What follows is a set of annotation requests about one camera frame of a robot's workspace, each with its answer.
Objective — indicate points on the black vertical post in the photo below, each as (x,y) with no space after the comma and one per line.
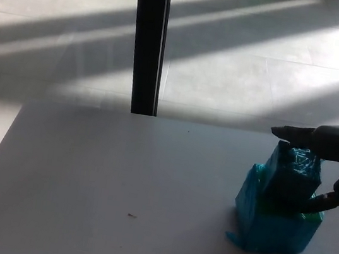
(147,44)

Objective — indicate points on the big blue taped cube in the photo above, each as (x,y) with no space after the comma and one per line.
(281,234)

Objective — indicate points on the small blue taped cube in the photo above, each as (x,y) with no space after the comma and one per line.
(289,180)

